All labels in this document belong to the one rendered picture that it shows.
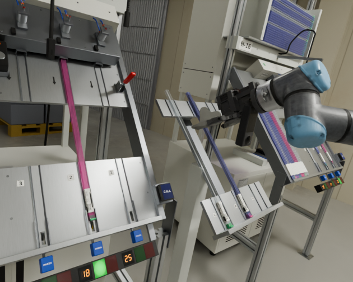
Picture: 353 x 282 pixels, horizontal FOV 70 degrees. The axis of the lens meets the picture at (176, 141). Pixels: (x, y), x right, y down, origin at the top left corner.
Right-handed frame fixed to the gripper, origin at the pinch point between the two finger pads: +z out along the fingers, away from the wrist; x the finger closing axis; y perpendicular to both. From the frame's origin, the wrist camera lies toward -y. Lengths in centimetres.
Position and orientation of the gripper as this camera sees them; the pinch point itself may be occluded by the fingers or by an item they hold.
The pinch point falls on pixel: (207, 129)
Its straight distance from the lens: 80.6
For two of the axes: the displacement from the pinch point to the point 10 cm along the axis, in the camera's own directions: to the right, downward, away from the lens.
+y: -2.3, -9.6, 1.5
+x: -7.2, 0.6, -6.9
